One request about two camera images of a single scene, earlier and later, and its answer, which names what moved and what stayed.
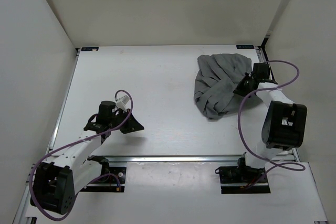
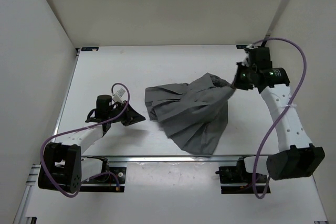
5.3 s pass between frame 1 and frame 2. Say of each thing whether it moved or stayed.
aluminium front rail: stayed
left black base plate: stayed
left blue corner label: stayed
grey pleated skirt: moved
